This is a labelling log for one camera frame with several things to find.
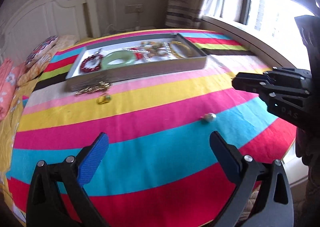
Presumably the pearl earring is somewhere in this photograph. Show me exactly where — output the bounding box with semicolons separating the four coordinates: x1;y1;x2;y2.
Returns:
201;113;216;123

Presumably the gold bangle bracelet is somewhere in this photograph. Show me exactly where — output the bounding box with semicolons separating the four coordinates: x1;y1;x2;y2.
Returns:
169;40;195;59

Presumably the multicolour stone bead bracelet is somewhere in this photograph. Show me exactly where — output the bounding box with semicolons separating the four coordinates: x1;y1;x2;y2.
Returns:
139;40;171;57

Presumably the gold green stone ring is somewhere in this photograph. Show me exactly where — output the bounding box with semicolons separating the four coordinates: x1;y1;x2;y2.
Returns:
96;93;112;105

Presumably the red string bracelet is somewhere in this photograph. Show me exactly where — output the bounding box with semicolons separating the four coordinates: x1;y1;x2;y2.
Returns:
130;47;146;62

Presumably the gold ornate pin brooch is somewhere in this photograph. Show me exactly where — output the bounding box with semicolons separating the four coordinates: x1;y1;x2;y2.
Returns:
75;81;111;96

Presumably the red bead bracelet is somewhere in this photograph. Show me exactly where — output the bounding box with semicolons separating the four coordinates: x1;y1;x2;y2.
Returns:
80;53;104;73

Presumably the silver pearl brooch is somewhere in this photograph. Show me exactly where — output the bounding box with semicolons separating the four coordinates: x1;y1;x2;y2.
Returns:
93;49;104;59

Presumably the silver jewelry tray box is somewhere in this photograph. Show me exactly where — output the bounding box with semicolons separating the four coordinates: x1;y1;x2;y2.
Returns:
66;33;207;91

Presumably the yellow floral bedsheet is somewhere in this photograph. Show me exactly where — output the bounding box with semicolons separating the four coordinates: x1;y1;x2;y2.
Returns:
1;78;38;221

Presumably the colourful striped blanket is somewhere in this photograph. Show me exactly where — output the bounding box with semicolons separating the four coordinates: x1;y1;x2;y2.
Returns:
7;29;296;226

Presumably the yellow floral pillow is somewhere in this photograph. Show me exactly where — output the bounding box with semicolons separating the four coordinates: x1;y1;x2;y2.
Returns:
17;35;78;87

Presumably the green jade bangle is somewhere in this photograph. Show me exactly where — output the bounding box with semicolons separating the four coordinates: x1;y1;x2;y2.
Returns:
100;50;137;70

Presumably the pink folded floral quilt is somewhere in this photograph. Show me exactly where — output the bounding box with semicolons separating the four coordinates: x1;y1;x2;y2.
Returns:
0;58;25;121

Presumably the patterned round cushion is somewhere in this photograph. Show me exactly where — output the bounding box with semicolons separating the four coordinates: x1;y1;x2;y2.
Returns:
25;35;59;68

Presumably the white nightstand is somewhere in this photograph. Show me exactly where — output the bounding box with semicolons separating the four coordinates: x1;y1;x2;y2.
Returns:
101;24;156;37

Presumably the white wooden headboard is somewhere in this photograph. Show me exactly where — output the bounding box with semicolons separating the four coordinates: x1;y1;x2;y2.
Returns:
1;0;101;64

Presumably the window frame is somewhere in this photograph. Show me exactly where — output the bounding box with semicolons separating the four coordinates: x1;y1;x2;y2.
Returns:
201;0;319;70

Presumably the wall power socket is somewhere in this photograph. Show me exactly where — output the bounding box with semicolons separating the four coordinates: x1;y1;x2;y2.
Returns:
125;4;144;14

